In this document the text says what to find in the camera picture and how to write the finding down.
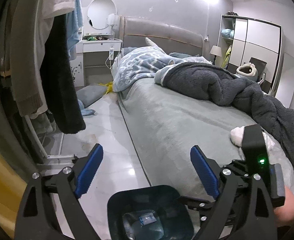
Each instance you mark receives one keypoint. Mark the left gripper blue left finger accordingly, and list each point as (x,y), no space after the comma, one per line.
(85,169)

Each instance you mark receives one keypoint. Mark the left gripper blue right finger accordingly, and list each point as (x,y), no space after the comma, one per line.
(208,171)

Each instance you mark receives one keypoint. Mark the large white tissue wad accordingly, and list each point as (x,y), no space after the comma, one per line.
(248,137)

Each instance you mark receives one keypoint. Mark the black trash bin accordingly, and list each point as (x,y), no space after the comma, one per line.
(148,213)

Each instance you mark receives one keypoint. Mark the person's right hand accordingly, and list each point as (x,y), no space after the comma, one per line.
(285,214)

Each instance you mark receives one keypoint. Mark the grey-green bed mattress cover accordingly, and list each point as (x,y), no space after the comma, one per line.
(165,125)

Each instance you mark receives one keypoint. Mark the grey floor cushion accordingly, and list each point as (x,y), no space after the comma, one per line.
(90,94)

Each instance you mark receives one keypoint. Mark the white shark plush slipper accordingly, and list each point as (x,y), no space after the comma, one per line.
(248,71)

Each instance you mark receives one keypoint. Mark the black hanging garment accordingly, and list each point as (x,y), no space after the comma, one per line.
(57,81)

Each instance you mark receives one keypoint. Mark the black chair back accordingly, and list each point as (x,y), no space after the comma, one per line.
(260,67)

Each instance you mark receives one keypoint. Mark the dark grey fleece blanket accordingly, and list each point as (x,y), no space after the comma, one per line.
(204,81)

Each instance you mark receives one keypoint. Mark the yellow cloth on floor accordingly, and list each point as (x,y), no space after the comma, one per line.
(109,87)

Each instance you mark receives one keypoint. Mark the bedside table lamp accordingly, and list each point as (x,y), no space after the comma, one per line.
(216,52)

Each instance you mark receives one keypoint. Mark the white dressing table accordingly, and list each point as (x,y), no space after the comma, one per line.
(91,64)

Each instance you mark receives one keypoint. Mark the white wardrobe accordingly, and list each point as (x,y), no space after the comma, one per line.
(243,38)

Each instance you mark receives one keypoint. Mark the blue patterned quilt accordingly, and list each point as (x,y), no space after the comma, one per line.
(144,62)

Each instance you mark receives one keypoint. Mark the white power strip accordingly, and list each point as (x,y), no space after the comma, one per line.
(111,54)

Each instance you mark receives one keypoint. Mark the olive grey hanging sweater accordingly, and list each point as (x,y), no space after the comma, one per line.
(23,33)

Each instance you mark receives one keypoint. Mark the grey padded headboard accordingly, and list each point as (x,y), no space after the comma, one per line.
(171,38)

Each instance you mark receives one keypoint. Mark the light blue hanging garment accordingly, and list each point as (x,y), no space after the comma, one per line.
(74,21)

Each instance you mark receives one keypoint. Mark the white clothes rack frame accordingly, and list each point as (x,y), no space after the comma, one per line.
(50,149)

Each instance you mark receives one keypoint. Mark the round wall mirror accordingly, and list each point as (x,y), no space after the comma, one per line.
(102,14)

